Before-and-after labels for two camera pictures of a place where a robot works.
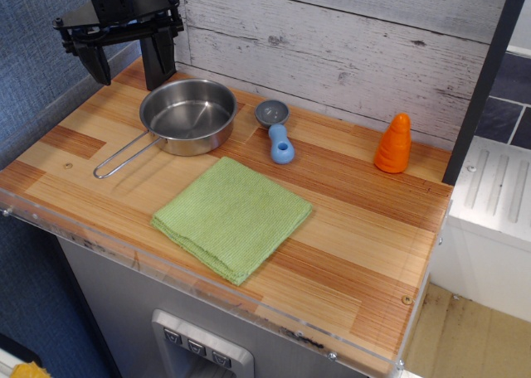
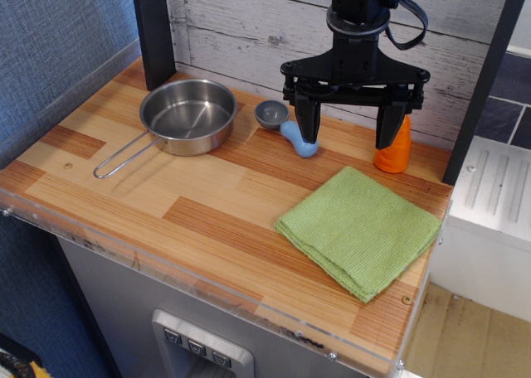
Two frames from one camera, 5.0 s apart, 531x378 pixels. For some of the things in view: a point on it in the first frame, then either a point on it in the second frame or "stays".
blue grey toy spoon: x=274 y=114 → x=272 y=114
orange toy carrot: x=394 y=151 stays
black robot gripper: x=119 y=12 → x=357 y=72
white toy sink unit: x=484 y=255 stays
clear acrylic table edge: x=229 y=302 stays
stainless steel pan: x=187 y=117 stays
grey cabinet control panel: x=186 y=351 stays
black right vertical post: x=486 y=80 stays
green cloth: x=230 y=218 → x=362 y=230
